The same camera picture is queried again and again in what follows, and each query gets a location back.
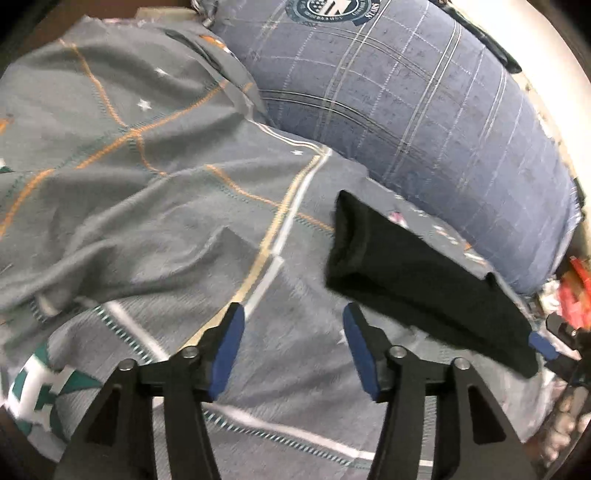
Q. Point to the grey printed bed sheet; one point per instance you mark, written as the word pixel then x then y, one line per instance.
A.
pixel 295 332

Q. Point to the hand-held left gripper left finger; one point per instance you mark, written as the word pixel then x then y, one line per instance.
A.
pixel 227 353

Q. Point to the blue plaid pillow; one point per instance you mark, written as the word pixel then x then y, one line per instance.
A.
pixel 406 115

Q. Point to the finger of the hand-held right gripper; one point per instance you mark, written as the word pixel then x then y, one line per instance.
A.
pixel 542 345

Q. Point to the red packet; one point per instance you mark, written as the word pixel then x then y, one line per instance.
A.
pixel 575 288

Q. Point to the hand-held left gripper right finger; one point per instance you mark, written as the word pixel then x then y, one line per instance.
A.
pixel 361 353

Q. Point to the black pants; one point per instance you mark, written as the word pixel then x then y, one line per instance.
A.
pixel 415 281

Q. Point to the grey quilt with orange lines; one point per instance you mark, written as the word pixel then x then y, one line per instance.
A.
pixel 138 175

